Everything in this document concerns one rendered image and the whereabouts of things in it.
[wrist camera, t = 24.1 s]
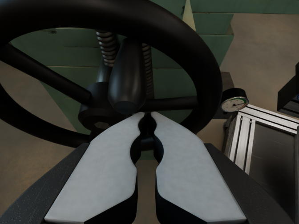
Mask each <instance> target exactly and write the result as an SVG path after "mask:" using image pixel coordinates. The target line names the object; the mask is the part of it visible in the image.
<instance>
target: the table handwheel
mask: <svg viewBox="0 0 299 224"><path fill-rule="evenodd" d="M50 28H88V29H95V30H101V31H106V32H111V33H115V34H119V35H122V36H126V37H133V38H136V39H138V40H140V41H141V42H143V43H145V44H147V45H149V46H151V47H153V48H155V49H157V50H159V51H161V52H162V53H164V54H166V55H167V56H169V57H170V58H171V59H173V60H174V61H175V62H177V63H178V64H179V65H180V66H181V67H182V68H183V69H184V70H185V71H186V72H187V74H188V75H189V76H190V78H191V79H192V81H193V83H194V85H195V88H196V92H197V95H196V96H185V97H175V98H165V99H146V102H145V104H144V105H143V106H142V107H141V108H140V109H139V110H138V111H137V112H136V113H138V112H157V111H172V110H193V111H192V112H191V113H190V114H189V115H188V117H187V118H185V119H184V120H183V121H182V122H181V123H179V124H180V125H182V126H183V127H185V128H187V129H188V130H190V131H191V132H192V133H194V134H197V133H198V132H200V131H201V130H202V129H203V128H205V127H206V126H207V125H208V123H209V122H210V121H211V120H212V118H213V117H214V116H215V114H216V112H217V110H218V108H219V106H220V103H221V99H222V91H223V85H222V76H221V72H220V68H219V65H218V63H217V61H216V59H215V56H214V55H213V53H212V51H211V50H210V48H209V47H208V46H207V44H206V43H205V42H204V41H203V39H202V38H201V37H200V36H199V35H198V34H197V33H196V32H195V31H194V30H193V29H192V28H191V27H190V26H189V25H188V24H187V23H185V22H184V21H183V20H181V19H180V18H179V17H177V16H176V15H174V14H173V13H171V12H170V11H168V10H167V9H165V8H163V7H161V6H160V5H158V4H156V3H154V2H152V1H150V0H0V60H1V61H2V62H4V63H6V64H8V65H10V66H12V67H14V68H16V69H18V70H20V71H22V72H24V73H26V74H28V75H30V76H32V77H34V78H36V79H38V80H40V81H42V82H43V83H45V84H47V85H49V86H51V87H52V88H54V89H56V90H58V91H60V92H61V93H63V94H65V95H67V96H69V97H70V98H72V99H74V100H76V101H77V102H79V103H81V106H80V110H79V113H78V120H79V122H80V123H81V124H82V125H83V126H84V127H85V128H86V129H88V130H90V131H91V133H90V135H86V134H82V133H78V132H74V131H70V130H67V129H64V128H61V127H58V126H56V125H53V124H51V123H49V122H47V121H45V120H43V119H41V118H39V117H37V116H35V115H33V114H32V113H30V112H29V111H27V110H26V109H24V108H23V107H21V106H20V105H19V104H18V103H17V102H16V101H15V100H14V99H13V98H12V97H11V96H10V95H9V94H8V93H7V92H6V91H5V89H4V88H3V87H2V85H1V83H0V119H1V120H3V121H4V122H6V123H8V124H9V125H11V126H13V127H15V128H17V129H19V130H21V131H24V132H25V133H28V134H30V135H32V136H35V137H38V138H41V139H43V140H46V141H49V142H53V143H56V144H60V145H64V146H68V147H72V148H77V147H78V146H80V145H81V144H82V143H90V142H91V141H92V140H93V139H94V138H96V137H97V136H98V135H99V134H101V133H102V132H103V131H105V130H106V129H108V128H110V127H111V126H113V125H115V124H117V123H119V122H121V121H123V120H125V119H127V117H128V114H121V113H118V112H117V111H115V110H114V108H113V107H112V105H111V104H110V102H109V101H108V98H107V95H108V87H109V78H110V75H111V72H112V69H113V68H112V67H108V66H105V64H104V61H103V57H102V56H101V61H100V66H99V70H98V74H97V80H96V83H93V84H90V85H88V86H87V87H86V88H83V87H81V86H80V85H77V84H76V83H74V82H72V81H70V80H69V79H67V78H65V77H63V76H62V75H60V74H58V73H56V72H55V71H53V70H51V69H49V68H48V67H46V66H45V65H43V64H42V63H40V62H38V61H37V60H35V59H33V58H32V57H30V56H28V55H27V54H25V53H24V52H22V51H21V50H19V49H17V48H16V47H14V46H12V45H11V44H9V43H8V42H10V41H11V40H13V39H15V38H17V37H19V36H21V35H24V34H27V33H30V32H34V31H39V30H44V29H50ZM153 149H154V140H153V138H152V136H151V135H148V136H144V137H143V138H142V140H141V152H144V151H150V150H153Z"/></svg>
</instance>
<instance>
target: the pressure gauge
mask: <svg viewBox="0 0 299 224"><path fill-rule="evenodd" d="M233 104H235V105H236V106H233ZM239 104H240V105H239ZM248 104H249V100H248V98H247V96H246V92H245V91H244V90H243V89H241V88H230V89H227V90H225V91H223V92H222V99H221V103H220V109H221V110H223V111H225V112H236V111H239V110H242V109H244V108H245V107H246V106H247V105H248Z"/></svg>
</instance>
